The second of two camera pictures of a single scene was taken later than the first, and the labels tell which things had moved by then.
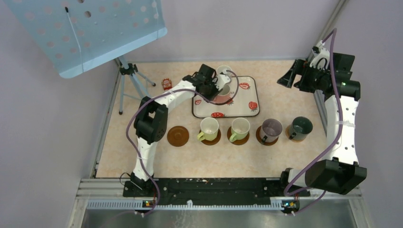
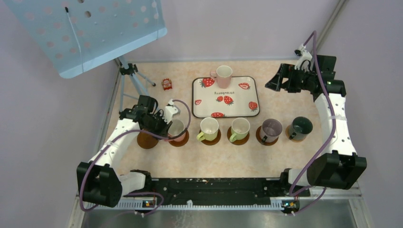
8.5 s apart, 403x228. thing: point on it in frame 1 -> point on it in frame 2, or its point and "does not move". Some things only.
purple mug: [270, 130] does not move
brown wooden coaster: [239, 142] does not move
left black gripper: [215, 91] -> [164, 129]
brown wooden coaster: [213, 142] does not move
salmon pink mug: [226, 93] -> [177, 128]
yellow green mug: [209, 128] does not move
